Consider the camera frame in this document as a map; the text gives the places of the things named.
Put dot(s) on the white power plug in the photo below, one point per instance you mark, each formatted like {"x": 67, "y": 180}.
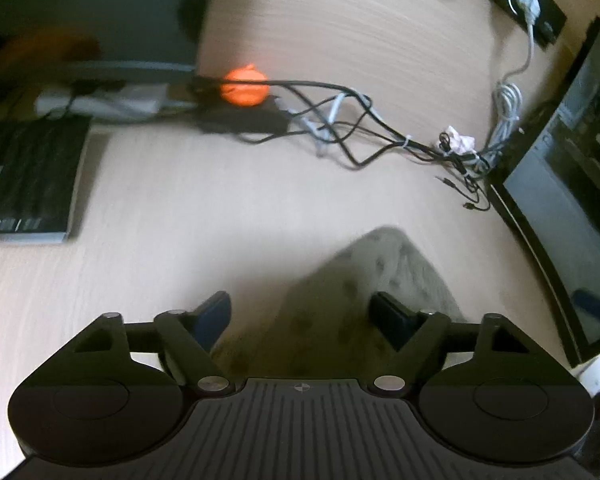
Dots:
{"x": 526, "y": 2}

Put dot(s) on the crumpled white paper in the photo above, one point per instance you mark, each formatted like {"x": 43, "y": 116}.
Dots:
{"x": 457, "y": 141}

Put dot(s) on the orange pumpkin toy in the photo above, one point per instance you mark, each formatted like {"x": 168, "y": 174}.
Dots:
{"x": 244, "y": 87}

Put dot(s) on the black framed monitor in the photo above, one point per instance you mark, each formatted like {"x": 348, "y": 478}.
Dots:
{"x": 560, "y": 210}

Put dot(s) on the dark computer monitor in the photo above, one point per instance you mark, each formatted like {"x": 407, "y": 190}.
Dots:
{"x": 95, "y": 10}

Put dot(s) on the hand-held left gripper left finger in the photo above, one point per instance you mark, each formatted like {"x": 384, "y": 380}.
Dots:
{"x": 215, "y": 316}

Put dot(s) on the white power strip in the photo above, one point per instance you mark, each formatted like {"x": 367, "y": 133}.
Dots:
{"x": 105, "y": 102}

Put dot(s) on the dark cover book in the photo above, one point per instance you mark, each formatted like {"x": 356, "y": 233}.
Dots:
{"x": 27, "y": 180}

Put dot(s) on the black power adapter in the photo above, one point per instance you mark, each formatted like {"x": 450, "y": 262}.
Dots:
{"x": 245, "y": 121}

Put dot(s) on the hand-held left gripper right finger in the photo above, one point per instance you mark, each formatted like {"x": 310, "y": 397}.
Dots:
{"x": 391, "y": 321}

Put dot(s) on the brown polka dot dress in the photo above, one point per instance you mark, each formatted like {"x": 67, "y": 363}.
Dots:
{"x": 330, "y": 320}

